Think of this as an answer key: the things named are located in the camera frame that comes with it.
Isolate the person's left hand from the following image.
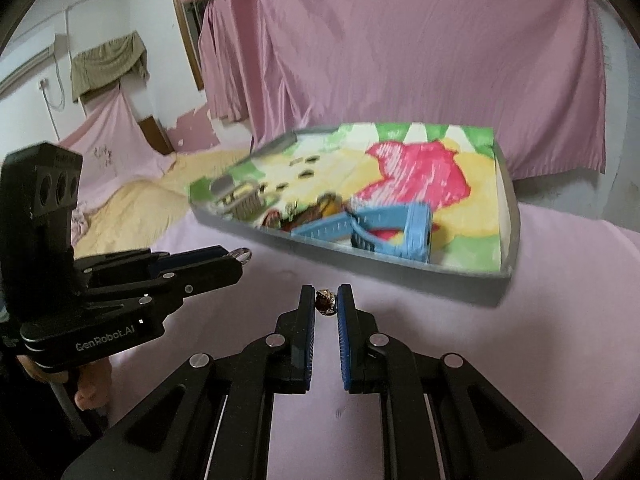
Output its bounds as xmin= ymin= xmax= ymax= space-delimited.
xmin=17 ymin=355 xmax=112 ymax=409

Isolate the wooden furniture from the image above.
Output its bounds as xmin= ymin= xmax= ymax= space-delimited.
xmin=139 ymin=116 xmax=175 ymax=156

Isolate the gold trinket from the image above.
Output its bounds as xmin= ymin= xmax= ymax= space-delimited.
xmin=315 ymin=194 xmax=346 ymax=216

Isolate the red bead gold ring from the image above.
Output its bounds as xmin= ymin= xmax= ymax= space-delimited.
xmin=315 ymin=288 xmax=341 ymax=317

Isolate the yellow blanket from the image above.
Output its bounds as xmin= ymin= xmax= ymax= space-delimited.
xmin=72 ymin=147 xmax=251 ymax=261

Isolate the pink draped sheet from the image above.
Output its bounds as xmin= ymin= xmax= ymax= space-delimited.
xmin=57 ymin=91 xmax=176 ymax=196

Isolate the silver comb clip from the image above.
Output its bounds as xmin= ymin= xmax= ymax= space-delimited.
xmin=210 ymin=177 xmax=263 ymax=218

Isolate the pink tablecloth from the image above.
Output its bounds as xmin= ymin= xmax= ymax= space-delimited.
xmin=100 ymin=200 xmax=640 ymax=480

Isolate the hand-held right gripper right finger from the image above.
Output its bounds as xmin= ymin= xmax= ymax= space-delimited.
xmin=336 ymin=284 xmax=586 ymax=480

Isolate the grey box with colourful lining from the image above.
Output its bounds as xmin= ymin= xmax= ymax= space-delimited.
xmin=189 ymin=121 xmax=522 ymax=308

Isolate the pink curtain cloth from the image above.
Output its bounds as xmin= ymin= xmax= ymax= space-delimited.
xmin=165 ymin=0 xmax=608 ymax=181

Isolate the olive cloth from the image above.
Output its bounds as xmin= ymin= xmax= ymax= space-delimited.
xmin=70 ymin=31 xmax=150 ymax=103

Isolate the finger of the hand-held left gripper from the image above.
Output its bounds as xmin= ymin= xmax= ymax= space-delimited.
xmin=75 ymin=246 xmax=242 ymax=275
xmin=82 ymin=259 xmax=244 ymax=321

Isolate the crumpled pink cloth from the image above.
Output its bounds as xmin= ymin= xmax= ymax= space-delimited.
xmin=71 ymin=202 xmax=91 ymax=246

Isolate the blue smartwatch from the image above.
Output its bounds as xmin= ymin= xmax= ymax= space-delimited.
xmin=290 ymin=204 xmax=433 ymax=265

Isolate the wooden door frame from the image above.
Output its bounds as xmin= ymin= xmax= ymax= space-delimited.
xmin=167 ymin=0 xmax=206 ymax=91

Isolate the white wall cable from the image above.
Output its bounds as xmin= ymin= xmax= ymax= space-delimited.
xmin=39 ymin=10 xmax=68 ymax=111

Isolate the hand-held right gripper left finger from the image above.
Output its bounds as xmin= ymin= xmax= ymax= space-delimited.
xmin=60 ymin=284 xmax=317 ymax=480

